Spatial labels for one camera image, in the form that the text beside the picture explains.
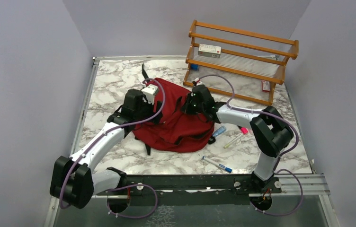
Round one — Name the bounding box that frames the orange wooden shelf rack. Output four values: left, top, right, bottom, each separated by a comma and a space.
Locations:
183, 20, 299, 105

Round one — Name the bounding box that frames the white blue marker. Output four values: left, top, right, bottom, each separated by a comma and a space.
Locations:
202, 156, 232, 173

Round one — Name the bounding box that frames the white box on shelf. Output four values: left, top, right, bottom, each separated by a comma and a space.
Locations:
198, 44, 222, 59

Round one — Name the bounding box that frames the small blue block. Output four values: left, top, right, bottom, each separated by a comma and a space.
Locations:
190, 64, 199, 71

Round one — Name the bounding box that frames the yellow green pen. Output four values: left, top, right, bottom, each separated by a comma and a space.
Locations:
223, 134, 244, 149

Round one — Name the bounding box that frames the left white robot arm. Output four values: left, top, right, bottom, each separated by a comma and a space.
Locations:
50, 85, 166, 209

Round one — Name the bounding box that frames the pink black highlighter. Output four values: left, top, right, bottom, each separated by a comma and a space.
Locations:
238, 126, 249, 135

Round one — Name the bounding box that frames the black metal base rail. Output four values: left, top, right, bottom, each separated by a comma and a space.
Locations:
51, 166, 331, 208

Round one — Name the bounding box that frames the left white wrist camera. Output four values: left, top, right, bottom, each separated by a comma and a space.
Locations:
141, 84, 159, 105

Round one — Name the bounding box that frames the purple cable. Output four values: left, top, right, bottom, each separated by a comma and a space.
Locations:
194, 74, 305, 218
59, 78, 167, 219

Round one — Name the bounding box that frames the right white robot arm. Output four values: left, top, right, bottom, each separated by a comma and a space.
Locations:
181, 85, 294, 192

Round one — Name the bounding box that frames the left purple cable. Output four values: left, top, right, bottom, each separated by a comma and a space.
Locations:
59, 78, 167, 219

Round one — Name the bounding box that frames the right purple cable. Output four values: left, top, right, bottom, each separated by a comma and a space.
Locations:
194, 74, 305, 218

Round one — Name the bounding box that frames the blue glue stick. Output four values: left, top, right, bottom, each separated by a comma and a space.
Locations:
212, 126, 227, 137

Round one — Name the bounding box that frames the small red white box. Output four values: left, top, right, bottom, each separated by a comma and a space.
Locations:
261, 80, 270, 92

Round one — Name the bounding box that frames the red student backpack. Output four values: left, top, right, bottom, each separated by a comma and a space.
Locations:
133, 78, 216, 153

